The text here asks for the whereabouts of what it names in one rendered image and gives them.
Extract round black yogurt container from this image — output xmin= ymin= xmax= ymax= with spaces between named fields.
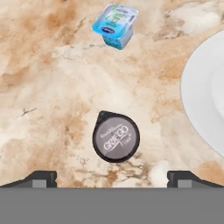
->
xmin=92 ymin=110 xmax=141 ymax=164

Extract white plate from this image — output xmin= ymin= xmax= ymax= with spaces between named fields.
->
xmin=179 ymin=29 xmax=224 ymax=158

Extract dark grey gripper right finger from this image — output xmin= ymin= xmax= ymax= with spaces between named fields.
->
xmin=166 ymin=170 xmax=224 ymax=189

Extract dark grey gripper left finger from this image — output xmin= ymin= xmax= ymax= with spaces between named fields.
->
xmin=0 ymin=171 xmax=58 ymax=189

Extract square blue yogurt container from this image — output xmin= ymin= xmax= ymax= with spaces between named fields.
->
xmin=91 ymin=3 xmax=139 ymax=51

